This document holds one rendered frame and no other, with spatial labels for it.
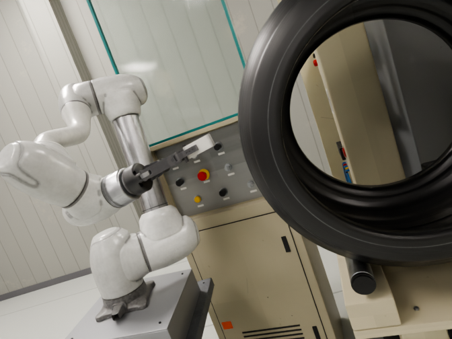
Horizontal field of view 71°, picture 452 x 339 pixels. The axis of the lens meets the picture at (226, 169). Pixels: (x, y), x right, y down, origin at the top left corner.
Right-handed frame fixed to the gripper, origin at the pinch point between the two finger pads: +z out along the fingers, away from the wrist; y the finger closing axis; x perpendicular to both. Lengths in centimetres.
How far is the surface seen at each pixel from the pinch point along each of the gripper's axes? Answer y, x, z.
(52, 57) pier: 235, -160, -190
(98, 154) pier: 237, -48, -201
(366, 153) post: 25.5, 23.2, 33.3
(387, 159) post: 26, 27, 37
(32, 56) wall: 253, -184, -225
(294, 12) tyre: -12.3, -11.4, 29.9
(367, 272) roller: -10.2, 35.7, 21.8
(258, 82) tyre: -12.2, -4.7, 19.9
